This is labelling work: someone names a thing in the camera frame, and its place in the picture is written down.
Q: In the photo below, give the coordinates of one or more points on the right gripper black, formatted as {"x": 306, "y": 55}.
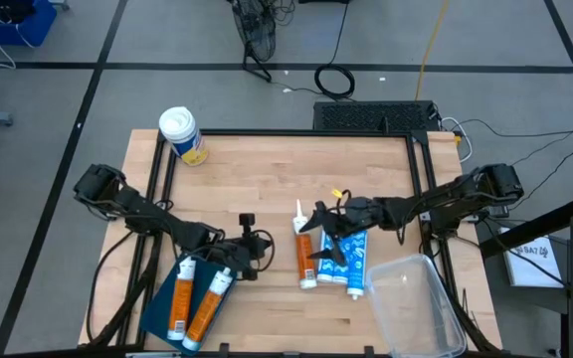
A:
{"x": 361, "y": 216}

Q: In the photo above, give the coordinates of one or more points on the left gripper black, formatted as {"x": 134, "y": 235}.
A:
{"x": 242, "y": 251}

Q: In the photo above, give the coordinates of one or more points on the orange sealant tube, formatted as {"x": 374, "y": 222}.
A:
{"x": 305, "y": 258}
{"x": 206, "y": 313}
{"x": 181, "y": 303}

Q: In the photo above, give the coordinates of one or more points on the clear plastic container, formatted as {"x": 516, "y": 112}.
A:
{"x": 416, "y": 308}

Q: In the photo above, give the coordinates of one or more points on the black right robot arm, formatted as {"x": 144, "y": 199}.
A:
{"x": 445, "y": 199}

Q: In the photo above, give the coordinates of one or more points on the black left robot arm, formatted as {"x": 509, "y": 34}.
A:
{"x": 142, "y": 211}

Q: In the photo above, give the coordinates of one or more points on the Lysol wipes canister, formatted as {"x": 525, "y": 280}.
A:
{"x": 179, "y": 124}

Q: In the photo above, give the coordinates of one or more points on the blue plastic tray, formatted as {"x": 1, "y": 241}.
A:
{"x": 159, "y": 313}

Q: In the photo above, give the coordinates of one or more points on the black computer case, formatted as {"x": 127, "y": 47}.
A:
{"x": 376, "y": 116}

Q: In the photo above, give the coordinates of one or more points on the black power strip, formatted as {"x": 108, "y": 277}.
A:
{"x": 498, "y": 212}

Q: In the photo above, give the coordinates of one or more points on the white paper booklet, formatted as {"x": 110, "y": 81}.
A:
{"x": 530, "y": 263}

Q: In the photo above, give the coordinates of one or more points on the black desk beam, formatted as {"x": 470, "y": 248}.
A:
{"x": 535, "y": 226}

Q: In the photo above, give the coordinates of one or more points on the black floor fan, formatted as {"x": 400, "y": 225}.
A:
{"x": 256, "y": 30}

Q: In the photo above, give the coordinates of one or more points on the blue storage bin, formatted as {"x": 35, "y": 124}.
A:
{"x": 33, "y": 25}

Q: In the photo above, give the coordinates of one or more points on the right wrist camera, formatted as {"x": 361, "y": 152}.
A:
{"x": 360, "y": 204}

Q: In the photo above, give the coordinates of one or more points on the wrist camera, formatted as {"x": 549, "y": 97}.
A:
{"x": 360, "y": 204}
{"x": 247, "y": 224}

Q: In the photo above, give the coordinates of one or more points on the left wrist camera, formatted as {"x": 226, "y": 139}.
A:
{"x": 247, "y": 224}

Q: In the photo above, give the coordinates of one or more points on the black aluminium table frame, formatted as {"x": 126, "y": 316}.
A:
{"x": 291, "y": 132}

